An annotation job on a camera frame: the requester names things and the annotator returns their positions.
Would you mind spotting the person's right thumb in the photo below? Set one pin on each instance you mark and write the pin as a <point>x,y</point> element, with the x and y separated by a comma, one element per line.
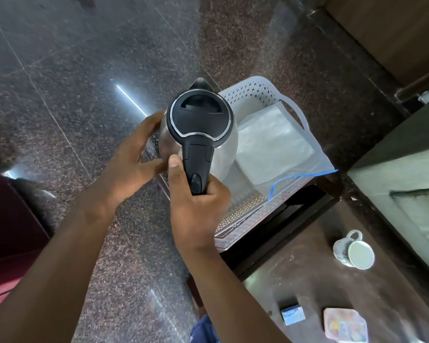
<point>176,175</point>

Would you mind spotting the white ceramic mug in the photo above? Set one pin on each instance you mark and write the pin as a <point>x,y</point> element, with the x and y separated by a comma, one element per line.
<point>357,253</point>

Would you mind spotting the brown wooden door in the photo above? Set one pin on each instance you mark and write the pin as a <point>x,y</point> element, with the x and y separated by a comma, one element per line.
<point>396,32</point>

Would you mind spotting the white perforated plastic basket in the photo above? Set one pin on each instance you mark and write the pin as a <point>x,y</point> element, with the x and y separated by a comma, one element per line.
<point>250,92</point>

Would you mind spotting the grey-green cushioned sofa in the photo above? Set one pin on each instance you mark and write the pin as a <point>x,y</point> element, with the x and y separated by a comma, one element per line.
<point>407,182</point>

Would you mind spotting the person's left hand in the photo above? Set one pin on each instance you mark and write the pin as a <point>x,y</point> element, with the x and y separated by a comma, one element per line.
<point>128,164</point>

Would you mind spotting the person's right hand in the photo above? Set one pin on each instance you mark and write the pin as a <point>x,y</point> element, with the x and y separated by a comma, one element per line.
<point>195,217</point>

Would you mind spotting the person's right forearm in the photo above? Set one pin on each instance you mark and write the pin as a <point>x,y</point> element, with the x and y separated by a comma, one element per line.
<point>228,300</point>

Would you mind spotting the maroon chair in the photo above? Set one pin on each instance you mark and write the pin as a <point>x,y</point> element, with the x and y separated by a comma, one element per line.
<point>10,232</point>

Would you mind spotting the steel electric kettle black lid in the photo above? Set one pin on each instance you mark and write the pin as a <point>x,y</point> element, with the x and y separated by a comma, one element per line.
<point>200,117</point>

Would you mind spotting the small colourful plastic container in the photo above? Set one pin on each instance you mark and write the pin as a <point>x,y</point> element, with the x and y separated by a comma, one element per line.
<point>345,326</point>

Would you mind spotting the dark wooden side table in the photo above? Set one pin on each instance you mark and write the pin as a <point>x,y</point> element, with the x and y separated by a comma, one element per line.
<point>289,217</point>

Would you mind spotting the person's left forearm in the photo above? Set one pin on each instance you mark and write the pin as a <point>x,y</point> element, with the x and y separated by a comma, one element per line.
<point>50,275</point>

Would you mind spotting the clear zip bag white contents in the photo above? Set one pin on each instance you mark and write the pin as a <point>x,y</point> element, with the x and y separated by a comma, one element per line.
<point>271,146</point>

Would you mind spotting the small blue box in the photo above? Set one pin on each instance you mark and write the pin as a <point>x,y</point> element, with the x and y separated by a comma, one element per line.
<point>293,315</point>

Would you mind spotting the person's left thumb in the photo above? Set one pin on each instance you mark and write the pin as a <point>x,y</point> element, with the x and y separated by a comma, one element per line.
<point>153,168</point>

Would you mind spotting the person's blue clothing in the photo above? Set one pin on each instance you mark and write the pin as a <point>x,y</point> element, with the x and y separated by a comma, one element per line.
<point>203,332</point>

